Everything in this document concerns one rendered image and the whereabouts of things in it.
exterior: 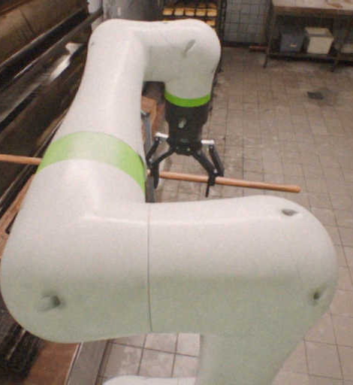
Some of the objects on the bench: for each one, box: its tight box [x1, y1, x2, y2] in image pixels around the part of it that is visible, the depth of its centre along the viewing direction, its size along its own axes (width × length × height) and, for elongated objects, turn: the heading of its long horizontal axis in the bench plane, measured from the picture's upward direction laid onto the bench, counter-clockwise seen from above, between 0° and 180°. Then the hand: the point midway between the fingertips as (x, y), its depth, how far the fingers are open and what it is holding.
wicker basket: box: [140, 96, 156, 147], centre depth 250 cm, size 49×56×28 cm
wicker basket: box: [0, 174, 35, 271], centre depth 166 cm, size 49×56×28 cm
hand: (182, 186), depth 81 cm, fingers open, 13 cm apart
